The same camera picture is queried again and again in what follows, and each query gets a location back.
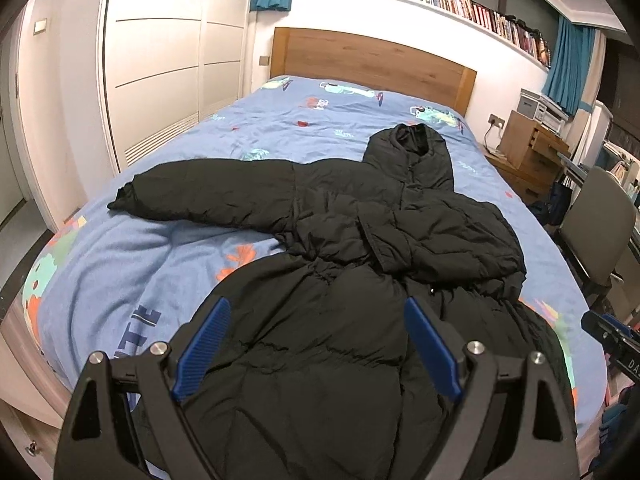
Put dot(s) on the grey white printer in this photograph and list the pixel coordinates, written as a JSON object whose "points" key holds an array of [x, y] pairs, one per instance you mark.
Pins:
{"points": [[537, 105]]}

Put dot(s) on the wooden drawer cabinet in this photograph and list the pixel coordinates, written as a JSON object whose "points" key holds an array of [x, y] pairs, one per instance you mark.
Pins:
{"points": [[517, 135]]}

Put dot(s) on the wooden nightstand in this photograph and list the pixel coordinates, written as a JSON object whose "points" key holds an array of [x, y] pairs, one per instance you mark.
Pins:
{"points": [[520, 180]]}

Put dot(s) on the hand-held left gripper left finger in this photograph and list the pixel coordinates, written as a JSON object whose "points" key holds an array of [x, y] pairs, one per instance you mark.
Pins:
{"points": [[205, 350]]}

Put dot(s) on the white wardrobe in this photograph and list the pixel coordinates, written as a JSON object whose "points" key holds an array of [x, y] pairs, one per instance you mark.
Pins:
{"points": [[160, 60]]}

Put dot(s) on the black puffer jacket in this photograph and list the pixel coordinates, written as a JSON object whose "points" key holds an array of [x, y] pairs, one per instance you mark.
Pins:
{"points": [[325, 320]]}

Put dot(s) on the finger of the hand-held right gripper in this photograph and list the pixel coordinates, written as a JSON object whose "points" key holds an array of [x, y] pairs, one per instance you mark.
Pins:
{"points": [[602, 327]]}

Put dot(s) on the bed with blue duvet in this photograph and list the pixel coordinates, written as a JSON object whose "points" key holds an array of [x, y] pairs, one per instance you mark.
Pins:
{"points": [[200, 135]]}

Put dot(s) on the wooden headboard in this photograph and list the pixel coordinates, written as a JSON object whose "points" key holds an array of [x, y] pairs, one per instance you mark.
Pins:
{"points": [[375, 60]]}

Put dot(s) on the wall socket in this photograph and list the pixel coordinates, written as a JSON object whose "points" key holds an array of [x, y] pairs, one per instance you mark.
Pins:
{"points": [[496, 120]]}

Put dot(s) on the dark blue bag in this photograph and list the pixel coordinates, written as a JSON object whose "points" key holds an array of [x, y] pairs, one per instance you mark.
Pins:
{"points": [[557, 200]]}

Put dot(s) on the grey chair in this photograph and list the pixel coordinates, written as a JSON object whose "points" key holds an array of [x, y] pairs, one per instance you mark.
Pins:
{"points": [[595, 210]]}

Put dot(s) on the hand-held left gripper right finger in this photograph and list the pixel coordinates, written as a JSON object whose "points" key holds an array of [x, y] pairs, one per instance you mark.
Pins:
{"points": [[432, 355]]}

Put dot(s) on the wooden bed frame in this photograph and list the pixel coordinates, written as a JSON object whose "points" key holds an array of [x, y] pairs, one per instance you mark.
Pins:
{"points": [[20, 350]]}

